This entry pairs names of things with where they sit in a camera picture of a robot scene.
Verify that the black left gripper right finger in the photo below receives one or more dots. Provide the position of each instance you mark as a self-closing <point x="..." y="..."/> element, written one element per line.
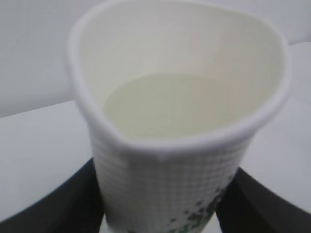
<point x="249" y="207"/>

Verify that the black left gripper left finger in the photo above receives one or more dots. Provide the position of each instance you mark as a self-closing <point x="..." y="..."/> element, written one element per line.
<point x="74" y="207"/>

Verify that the white paper coffee cup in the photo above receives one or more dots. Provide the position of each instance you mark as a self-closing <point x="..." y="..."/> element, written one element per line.
<point x="172" y="91"/>

